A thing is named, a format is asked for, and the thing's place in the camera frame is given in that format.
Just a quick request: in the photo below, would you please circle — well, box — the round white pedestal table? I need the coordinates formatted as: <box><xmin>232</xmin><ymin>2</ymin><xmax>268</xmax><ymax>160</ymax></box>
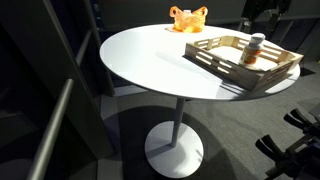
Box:
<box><xmin>100</xmin><ymin>24</ymin><xmax>302</xmax><ymax>179</ymax></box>

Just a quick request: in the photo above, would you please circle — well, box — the wooden slatted crate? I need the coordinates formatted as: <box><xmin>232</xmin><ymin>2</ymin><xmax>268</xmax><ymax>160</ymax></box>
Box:
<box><xmin>185</xmin><ymin>36</ymin><xmax>303</xmax><ymax>91</ymax></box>

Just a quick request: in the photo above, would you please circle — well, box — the white bottle in bag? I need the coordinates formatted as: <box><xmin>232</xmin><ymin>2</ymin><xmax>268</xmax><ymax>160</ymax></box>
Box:
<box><xmin>183</xmin><ymin>10</ymin><xmax>192</xmax><ymax>15</ymax></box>

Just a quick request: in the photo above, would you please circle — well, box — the grey metal handrail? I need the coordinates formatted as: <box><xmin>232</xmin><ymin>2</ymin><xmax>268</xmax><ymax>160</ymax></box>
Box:
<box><xmin>27</xmin><ymin>32</ymin><xmax>90</xmax><ymax>180</ymax></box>

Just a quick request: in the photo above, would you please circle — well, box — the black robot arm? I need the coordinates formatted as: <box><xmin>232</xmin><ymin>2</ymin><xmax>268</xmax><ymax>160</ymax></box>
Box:
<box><xmin>238</xmin><ymin>0</ymin><xmax>292</xmax><ymax>33</ymax></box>

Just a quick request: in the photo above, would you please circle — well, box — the pill bottle with orange label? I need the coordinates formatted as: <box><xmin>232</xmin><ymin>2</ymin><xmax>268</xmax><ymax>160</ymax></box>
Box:
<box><xmin>239</xmin><ymin>41</ymin><xmax>263</xmax><ymax>66</ymax></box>

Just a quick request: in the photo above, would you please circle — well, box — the white bottle cap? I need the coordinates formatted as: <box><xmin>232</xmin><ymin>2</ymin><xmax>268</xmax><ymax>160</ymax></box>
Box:
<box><xmin>250</xmin><ymin>33</ymin><xmax>265</xmax><ymax>44</ymax></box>

